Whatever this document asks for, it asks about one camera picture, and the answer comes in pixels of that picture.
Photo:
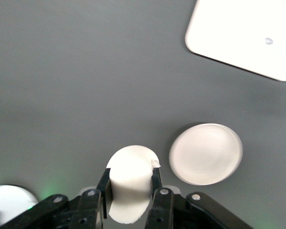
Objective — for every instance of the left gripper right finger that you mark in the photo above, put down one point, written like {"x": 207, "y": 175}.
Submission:
{"x": 162, "y": 207}

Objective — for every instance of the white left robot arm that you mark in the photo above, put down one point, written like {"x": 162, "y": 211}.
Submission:
{"x": 9, "y": 200}

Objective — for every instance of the cream rectangular rabbit tray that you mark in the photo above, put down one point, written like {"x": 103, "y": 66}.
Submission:
{"x": 240, "y": 33}

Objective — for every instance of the white steamed bun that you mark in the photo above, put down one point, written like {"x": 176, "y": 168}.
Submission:
{"x": 131, "y": 171}

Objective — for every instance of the round cream plate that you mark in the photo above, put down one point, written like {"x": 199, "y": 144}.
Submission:
{"x": 205, "y": 155}

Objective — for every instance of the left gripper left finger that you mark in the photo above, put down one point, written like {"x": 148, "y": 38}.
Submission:
{"x": 85, "y": 207}

